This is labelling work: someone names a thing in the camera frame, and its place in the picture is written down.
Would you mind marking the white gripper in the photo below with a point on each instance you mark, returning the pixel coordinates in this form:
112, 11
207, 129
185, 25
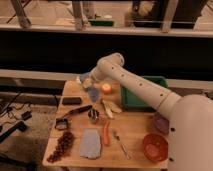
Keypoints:
93, 75

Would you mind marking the yellow sponge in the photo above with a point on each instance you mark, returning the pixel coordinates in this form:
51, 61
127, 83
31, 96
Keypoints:
87, 83

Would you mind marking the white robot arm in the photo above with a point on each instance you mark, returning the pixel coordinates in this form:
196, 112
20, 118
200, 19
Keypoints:
190, 117

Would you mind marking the blue paper cup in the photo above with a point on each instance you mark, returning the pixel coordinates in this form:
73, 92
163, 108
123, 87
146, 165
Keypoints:
94, 94

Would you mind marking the red yellow apple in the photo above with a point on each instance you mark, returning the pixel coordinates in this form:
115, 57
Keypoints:
106, 88

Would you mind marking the black rectangular block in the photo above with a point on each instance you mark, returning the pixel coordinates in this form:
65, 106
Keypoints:
71, 101

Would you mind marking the green plastic bin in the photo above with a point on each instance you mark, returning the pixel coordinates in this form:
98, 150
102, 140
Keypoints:
131, 102

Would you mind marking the orange carrot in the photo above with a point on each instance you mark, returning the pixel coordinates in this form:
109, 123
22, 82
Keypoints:
106, 134

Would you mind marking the bunch of red grapes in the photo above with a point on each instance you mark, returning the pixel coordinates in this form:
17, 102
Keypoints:
63, 144

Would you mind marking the grey blue cloth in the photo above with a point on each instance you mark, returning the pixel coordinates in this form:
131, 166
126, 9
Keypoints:
90, 144

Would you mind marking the silver fork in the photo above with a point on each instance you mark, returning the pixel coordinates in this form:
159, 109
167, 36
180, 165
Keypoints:
117, 137

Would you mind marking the red plastic bowl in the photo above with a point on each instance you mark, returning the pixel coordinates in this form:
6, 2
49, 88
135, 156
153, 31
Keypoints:
155, 147

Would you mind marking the black handled measuring scoop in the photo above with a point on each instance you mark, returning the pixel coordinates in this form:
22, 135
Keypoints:
62, 123

